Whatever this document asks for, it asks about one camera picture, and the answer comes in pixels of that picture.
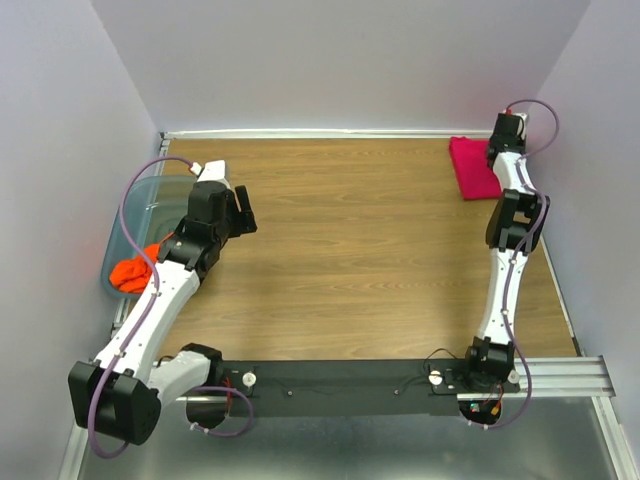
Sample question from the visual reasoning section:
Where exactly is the pink t-shirt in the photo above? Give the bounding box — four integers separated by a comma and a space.
449, 137, 501, 201

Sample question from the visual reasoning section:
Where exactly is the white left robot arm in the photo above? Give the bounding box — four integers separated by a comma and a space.
68, 180, 257, 459

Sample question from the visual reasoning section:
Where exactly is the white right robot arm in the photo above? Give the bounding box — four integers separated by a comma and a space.
459, 109, 550, 392

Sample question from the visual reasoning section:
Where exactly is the clear plastic bin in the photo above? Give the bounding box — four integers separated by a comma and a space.
100, 175, 195, 299

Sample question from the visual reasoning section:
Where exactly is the orange t-shirt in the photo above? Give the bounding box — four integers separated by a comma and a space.
109, 233, 172, 294

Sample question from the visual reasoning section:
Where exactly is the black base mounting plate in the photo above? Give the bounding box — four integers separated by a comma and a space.
164, 358, 521, 419

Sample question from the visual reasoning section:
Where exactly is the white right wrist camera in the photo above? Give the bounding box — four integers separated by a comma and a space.
504, 108, 529, 141

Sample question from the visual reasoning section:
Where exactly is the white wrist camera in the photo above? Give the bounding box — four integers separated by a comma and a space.
189, 160, 231, 189
504, 108, 529, 141

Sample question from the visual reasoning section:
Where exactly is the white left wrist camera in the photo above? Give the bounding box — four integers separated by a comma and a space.
189, 160, 231, 189

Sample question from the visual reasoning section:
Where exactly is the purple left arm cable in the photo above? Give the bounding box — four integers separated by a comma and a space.
87, 155, 255, 459

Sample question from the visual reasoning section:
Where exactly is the aluminium front frame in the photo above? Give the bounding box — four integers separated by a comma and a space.
60, 357, 639, 479

